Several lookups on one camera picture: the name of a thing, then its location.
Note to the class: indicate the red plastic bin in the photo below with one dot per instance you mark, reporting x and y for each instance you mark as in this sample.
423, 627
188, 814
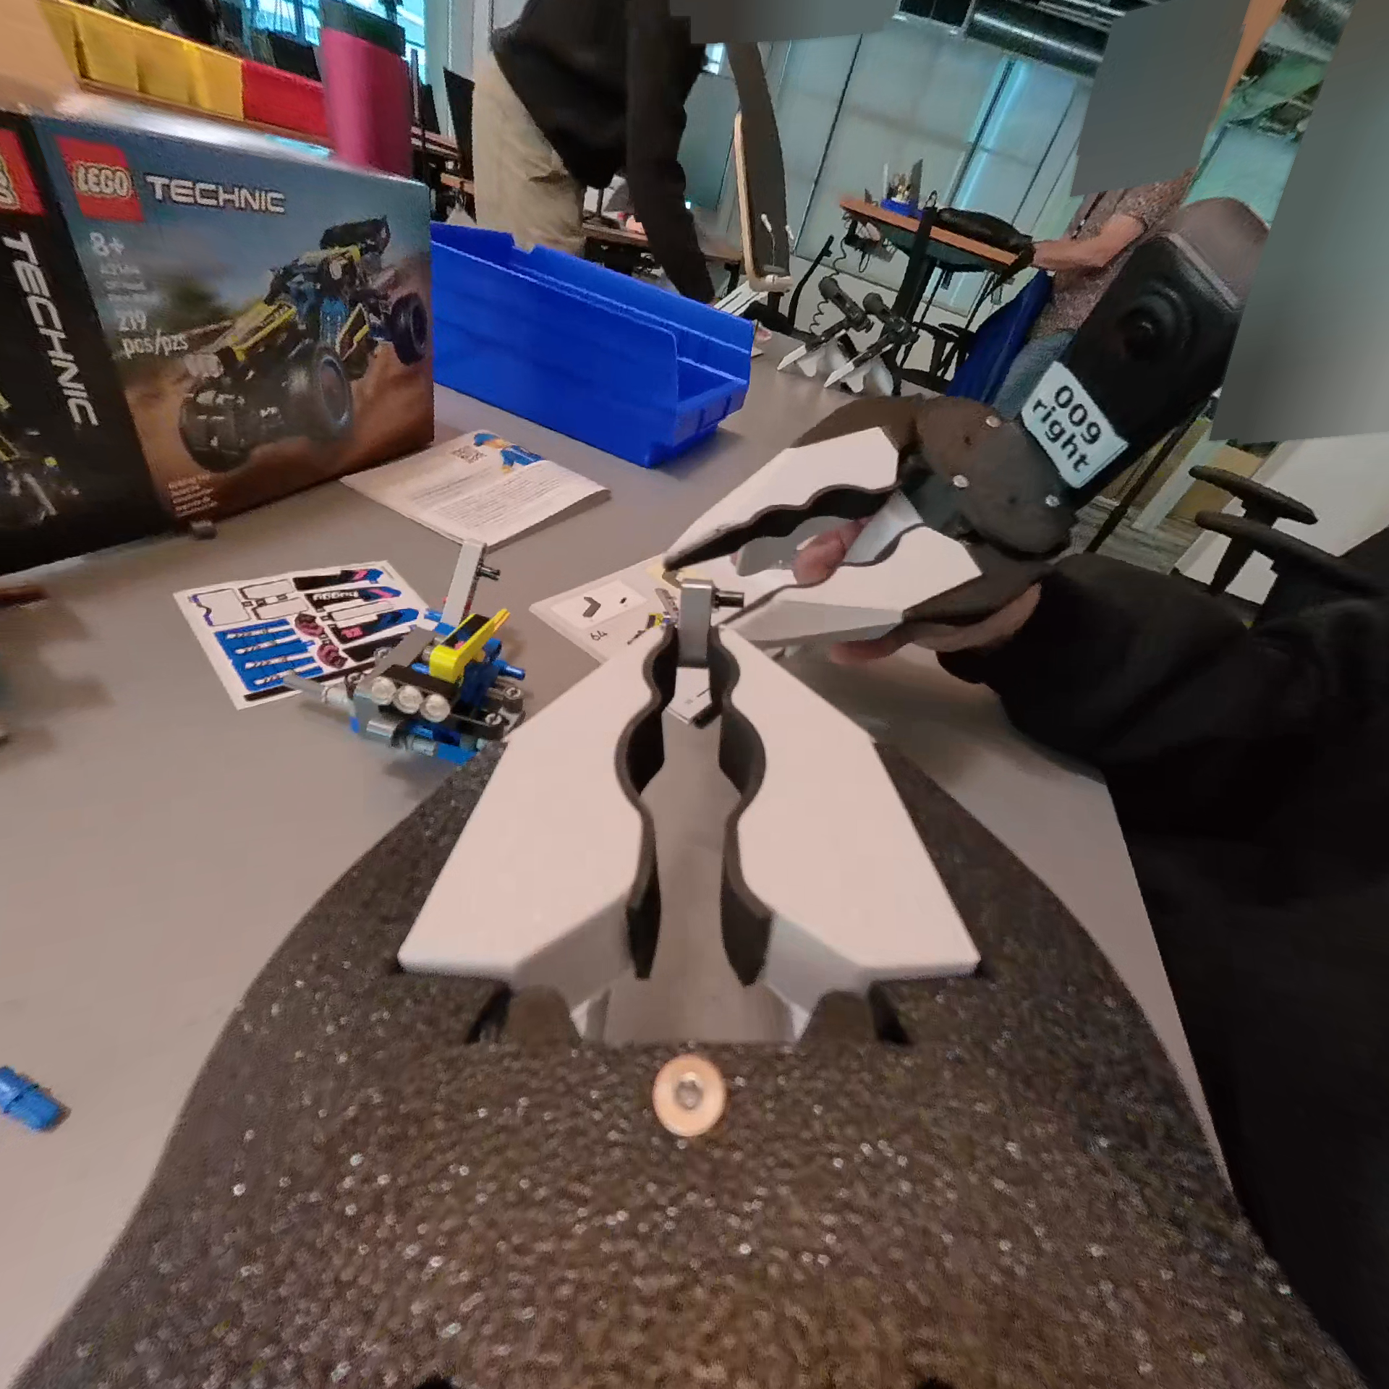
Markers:
284, 99

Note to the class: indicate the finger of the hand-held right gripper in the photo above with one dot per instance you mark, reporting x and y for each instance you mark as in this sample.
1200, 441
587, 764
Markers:
804, 474
867, 604

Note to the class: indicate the yellow plastic bin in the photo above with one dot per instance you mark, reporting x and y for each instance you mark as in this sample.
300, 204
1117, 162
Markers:
139, 59

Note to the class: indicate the pink cylinder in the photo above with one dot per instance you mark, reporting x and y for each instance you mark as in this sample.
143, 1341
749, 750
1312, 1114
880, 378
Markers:
366, 103

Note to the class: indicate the person's right forearm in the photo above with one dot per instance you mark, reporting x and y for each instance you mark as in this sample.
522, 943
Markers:
1173, 673

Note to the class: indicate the black curved board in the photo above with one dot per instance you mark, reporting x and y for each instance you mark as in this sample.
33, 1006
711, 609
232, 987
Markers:
765, 163

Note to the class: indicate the blue plastic storage bin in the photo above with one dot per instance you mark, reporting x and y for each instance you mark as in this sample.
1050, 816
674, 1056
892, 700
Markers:
575, 337

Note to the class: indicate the person's right hand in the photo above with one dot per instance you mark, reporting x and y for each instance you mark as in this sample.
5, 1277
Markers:
954, 628

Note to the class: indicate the small blue lego pin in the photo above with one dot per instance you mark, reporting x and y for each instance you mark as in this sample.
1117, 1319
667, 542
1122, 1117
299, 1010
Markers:
32, 1102

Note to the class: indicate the closed lego booklet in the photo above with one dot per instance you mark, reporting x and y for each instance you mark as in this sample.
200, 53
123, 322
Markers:
477, 487

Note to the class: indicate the lego sticker sheet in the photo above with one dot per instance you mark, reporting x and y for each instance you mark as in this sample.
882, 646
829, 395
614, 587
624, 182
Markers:
281, 628

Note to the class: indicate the wooden round table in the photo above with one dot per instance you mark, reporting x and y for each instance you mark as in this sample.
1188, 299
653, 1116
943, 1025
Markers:
901, 221

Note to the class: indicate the open lego instruction booklet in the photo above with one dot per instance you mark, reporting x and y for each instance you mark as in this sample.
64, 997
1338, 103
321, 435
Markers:
597, 617

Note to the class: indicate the small blue yellow lego assembly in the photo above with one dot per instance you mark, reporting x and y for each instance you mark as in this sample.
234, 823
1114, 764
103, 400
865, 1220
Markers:
445, 683

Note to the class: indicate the black office chair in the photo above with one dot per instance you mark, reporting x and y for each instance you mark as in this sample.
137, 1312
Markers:
1247, 502

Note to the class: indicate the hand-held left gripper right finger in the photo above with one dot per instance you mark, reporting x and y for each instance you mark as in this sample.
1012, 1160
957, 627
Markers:
858, 858

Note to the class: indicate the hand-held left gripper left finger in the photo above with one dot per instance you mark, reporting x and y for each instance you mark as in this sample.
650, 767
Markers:
533, 858

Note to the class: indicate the lego set box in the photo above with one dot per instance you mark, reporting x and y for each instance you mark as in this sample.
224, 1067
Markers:
217, 327

